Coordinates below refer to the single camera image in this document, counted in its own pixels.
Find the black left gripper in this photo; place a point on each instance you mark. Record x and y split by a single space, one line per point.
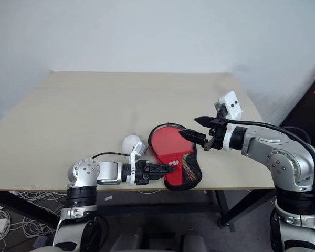
142 173

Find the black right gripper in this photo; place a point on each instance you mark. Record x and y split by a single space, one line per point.
220 134

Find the red paddle case black mesh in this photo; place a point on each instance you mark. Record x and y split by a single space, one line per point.
176 173

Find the red table tennis paddle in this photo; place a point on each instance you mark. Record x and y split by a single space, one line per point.
168 143

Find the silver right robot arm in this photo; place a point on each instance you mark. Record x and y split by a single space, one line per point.
260 141

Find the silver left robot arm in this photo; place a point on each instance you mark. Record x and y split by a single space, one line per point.
107 170

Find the dark grey rounded shape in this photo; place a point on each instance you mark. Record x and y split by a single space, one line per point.
195 240
132 240

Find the black panel with orange stripe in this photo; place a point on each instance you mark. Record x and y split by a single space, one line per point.
304 110

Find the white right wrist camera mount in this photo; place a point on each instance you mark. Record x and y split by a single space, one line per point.
232 103

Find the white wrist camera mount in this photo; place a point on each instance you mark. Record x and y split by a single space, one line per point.
130 144
232 103

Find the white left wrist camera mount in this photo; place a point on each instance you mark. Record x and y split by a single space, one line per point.
130 144

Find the black metal table frame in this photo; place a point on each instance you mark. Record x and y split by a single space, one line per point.
225 210

